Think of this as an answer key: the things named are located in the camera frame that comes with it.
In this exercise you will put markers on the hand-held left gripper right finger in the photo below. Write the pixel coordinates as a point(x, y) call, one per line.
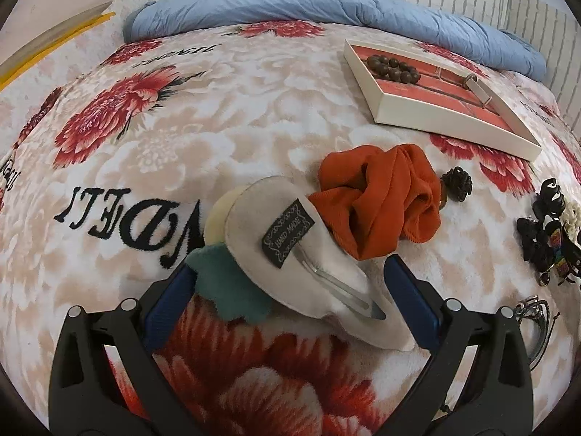
point(411, 302)

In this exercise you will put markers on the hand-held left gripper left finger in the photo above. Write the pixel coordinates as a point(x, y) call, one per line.
point(170, 302)

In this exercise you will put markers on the orange fabric scrunchie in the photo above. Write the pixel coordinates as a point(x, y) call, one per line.
point(386, 190)

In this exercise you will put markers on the beige felt hair clip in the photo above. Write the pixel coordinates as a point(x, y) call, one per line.
point(254, 222)

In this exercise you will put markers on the pile of black hair clips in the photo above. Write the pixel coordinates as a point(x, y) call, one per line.
point(540, 236)

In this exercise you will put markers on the white tray with red lining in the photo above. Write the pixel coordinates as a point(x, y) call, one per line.
point(417, 120)

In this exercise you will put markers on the small dark brown hair claw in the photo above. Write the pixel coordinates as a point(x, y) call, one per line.
point(457, 184)

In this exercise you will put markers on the floral printed blanket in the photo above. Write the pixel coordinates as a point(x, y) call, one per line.
point(254, 113)

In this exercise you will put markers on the white bar hair clip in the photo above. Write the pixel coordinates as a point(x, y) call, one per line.
point(481, 91)

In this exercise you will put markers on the yellow strip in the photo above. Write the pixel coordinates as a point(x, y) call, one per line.
point(59, 38)

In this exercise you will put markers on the blue rolled duvet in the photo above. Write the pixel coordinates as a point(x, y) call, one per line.
point(295, 4)

